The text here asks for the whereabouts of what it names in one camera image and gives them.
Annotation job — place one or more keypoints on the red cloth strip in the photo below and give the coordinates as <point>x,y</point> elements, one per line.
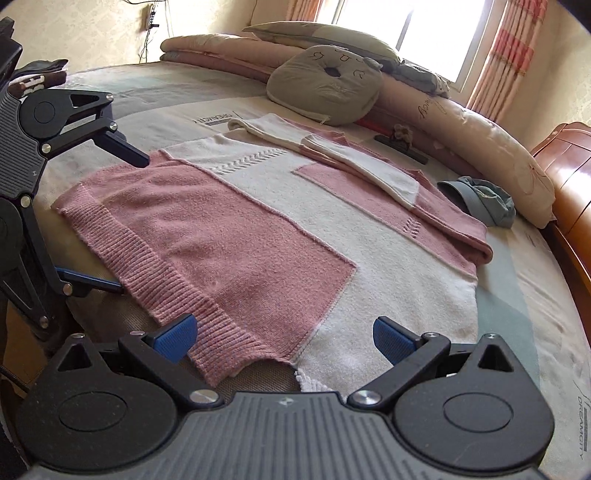
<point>369,125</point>

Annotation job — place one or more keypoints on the pink striped curtain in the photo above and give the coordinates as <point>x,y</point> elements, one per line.
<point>314,9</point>
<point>512,46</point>

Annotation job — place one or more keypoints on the window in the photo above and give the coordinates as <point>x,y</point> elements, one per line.
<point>415,32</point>

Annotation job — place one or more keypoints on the pink folded quilt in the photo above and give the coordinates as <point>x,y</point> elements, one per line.
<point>207,50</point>

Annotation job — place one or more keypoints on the grey flower hair scrunchie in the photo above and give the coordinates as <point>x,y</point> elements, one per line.
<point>401,134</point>

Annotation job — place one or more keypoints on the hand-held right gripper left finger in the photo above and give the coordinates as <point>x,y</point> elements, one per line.
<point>178,334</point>

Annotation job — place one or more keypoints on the blue baseball cap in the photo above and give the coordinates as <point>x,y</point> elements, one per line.
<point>480,203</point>

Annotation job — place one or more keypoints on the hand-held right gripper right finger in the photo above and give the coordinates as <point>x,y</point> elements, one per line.
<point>392,340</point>

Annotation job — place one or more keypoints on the wooden headboard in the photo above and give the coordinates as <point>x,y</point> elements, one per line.
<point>568,184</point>

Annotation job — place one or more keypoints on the pink and white knit sweater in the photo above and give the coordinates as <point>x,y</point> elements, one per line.
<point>231,240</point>

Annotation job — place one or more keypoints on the beige flower print pillow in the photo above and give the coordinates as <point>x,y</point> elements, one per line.
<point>485,157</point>

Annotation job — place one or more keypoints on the grey patterned pillow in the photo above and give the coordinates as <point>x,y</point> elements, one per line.
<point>323,37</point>

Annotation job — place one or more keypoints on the dark striped cloth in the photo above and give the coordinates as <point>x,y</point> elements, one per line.
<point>41,76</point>

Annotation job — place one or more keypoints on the grey cat face cushion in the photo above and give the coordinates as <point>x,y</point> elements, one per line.
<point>323,87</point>

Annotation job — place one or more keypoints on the black smartphone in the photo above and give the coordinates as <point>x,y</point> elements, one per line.
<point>418,156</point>

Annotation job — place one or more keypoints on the folded blue-grey clothes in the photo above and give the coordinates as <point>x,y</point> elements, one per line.
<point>420,78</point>

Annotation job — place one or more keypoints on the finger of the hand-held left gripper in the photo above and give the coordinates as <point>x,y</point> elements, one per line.
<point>92,281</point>
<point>124,145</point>

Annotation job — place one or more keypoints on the white power strip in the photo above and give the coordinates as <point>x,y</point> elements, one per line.
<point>151,16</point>

